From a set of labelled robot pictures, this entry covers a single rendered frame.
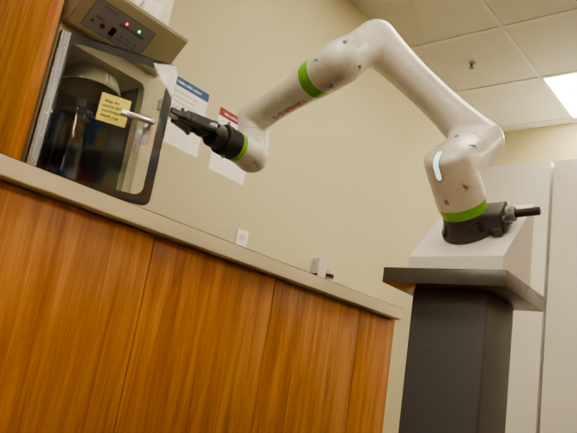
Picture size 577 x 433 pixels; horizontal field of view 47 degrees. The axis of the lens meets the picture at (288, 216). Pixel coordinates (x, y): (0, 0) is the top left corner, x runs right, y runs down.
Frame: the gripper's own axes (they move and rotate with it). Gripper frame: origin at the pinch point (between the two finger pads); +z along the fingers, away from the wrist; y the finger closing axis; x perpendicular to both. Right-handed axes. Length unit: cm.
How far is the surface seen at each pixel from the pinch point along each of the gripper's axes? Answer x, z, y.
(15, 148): 25.6, 36.8, -2.5
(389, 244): -19, -208, -55
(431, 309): 43, -48, 60
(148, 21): -21.1, 11.9, -1.0
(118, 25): -17.3, 17.9, -4.7
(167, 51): -18.2, 1.5, -3.9
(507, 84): -136, -258, -15
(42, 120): 14.2, 28.8, -9.9
